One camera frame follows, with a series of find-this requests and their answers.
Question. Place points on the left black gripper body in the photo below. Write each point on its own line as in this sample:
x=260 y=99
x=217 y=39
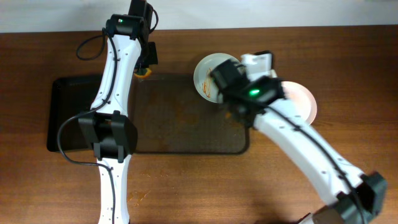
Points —
x=149 y=55

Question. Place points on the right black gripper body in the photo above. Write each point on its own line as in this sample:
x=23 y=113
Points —
x=224 y=74

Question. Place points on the orange green sponge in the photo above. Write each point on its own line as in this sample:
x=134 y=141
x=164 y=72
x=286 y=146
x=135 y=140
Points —
x=143 y=73

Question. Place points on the pinkish white plate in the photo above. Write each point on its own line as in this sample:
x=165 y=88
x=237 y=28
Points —
x=303 y=100

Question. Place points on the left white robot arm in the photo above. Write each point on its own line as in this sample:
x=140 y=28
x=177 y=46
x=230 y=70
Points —
x=106 y=127

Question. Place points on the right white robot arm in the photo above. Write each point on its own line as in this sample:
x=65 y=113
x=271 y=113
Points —
x=350 y=196

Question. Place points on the large brown tray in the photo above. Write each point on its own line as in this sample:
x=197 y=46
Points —
x=172 y=118

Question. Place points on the small black tray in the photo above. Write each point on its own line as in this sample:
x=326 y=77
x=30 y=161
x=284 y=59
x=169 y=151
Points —
x=70 y=96

